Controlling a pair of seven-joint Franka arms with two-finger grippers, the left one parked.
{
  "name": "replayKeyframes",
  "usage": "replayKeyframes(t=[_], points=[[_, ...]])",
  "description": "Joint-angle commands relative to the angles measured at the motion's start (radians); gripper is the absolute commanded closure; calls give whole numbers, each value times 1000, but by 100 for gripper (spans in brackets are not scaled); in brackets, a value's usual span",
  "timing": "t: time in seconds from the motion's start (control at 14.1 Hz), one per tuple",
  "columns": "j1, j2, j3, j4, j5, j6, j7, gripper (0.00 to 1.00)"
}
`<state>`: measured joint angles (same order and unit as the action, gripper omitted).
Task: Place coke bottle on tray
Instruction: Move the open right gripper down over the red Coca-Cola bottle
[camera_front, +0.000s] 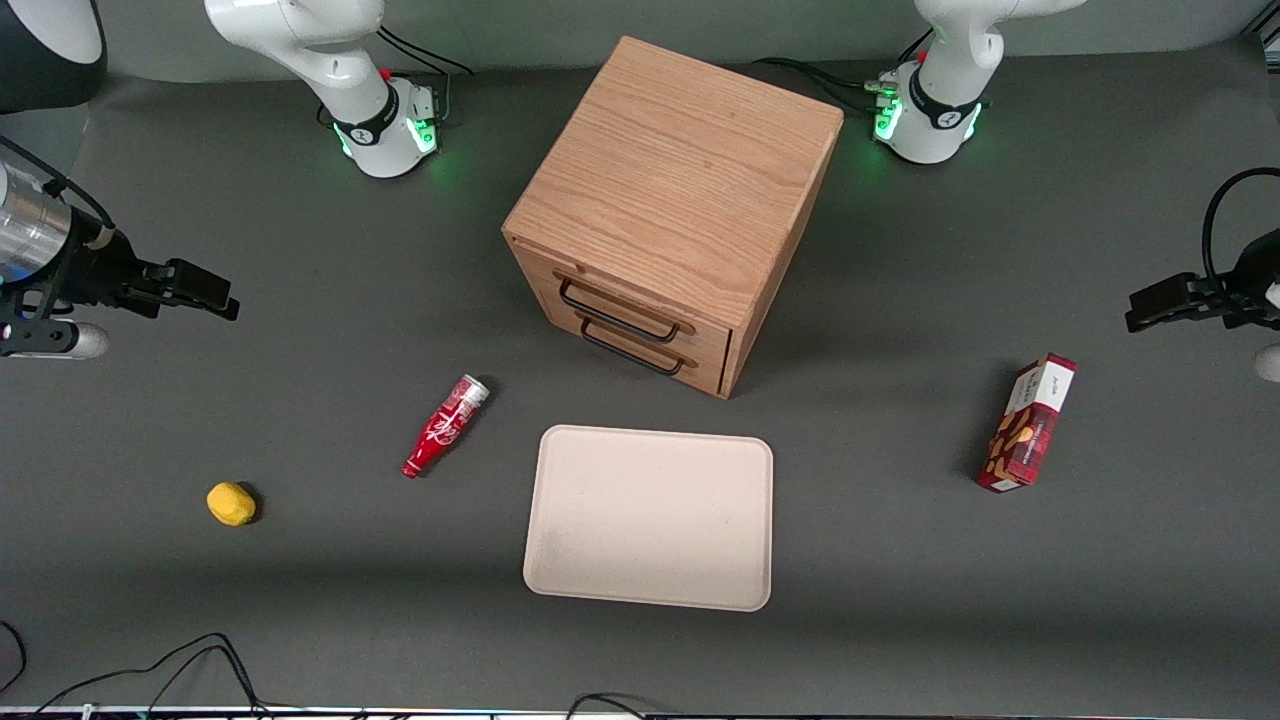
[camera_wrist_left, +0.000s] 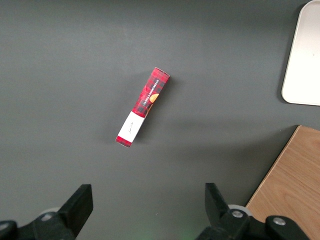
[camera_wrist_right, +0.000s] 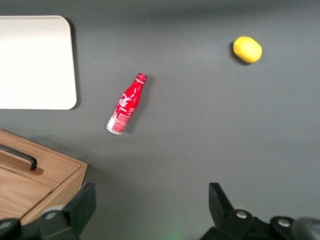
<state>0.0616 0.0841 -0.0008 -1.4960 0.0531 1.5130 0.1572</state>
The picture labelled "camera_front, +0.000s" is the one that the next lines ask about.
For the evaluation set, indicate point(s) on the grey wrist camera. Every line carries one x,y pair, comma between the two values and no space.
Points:
1270,364
55,340

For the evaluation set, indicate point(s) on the wooden drawer cabinet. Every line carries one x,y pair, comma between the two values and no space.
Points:
680,180

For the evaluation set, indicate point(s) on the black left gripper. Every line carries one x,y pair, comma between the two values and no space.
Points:
1246,282

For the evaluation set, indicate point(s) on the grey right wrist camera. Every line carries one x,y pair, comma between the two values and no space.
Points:
55,340

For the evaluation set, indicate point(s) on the red coke bottle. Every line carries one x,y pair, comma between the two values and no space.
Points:
445,425

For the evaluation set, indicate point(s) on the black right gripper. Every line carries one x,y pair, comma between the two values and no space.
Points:
98,270

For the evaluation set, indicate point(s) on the beige rectangular tray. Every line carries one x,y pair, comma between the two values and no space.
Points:
650,518

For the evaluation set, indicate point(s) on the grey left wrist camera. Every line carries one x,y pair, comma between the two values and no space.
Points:
1270,364

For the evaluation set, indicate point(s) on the red cookie box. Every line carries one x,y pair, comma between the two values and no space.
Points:
1028,425

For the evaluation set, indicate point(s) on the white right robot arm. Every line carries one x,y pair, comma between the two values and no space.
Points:
340,60

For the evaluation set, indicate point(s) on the yellow lemon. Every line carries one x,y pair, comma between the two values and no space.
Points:
231,504

